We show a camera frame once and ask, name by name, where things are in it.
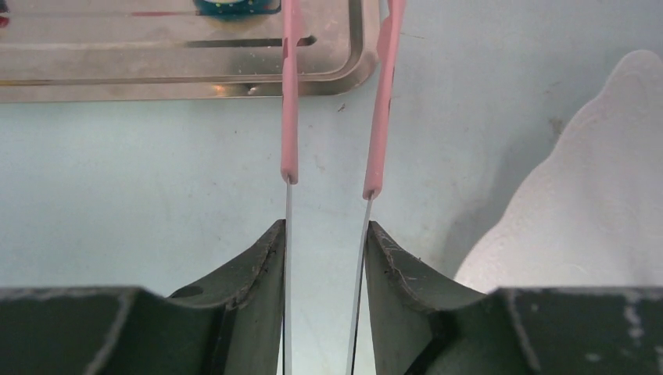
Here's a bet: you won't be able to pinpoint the metal serving tray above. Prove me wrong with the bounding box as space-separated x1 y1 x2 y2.
1 1 381 102

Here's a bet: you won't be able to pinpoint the pink-tipped metal tongs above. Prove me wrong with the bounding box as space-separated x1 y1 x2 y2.
281 1 406 374

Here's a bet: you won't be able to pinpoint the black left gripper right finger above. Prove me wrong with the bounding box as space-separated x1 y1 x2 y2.
364 221 662 374

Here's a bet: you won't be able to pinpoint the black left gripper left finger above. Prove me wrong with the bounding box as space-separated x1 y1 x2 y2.
1 220 286 374

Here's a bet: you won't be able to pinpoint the white three-tier cake stand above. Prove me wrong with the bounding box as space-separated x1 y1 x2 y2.
454 50 662 292

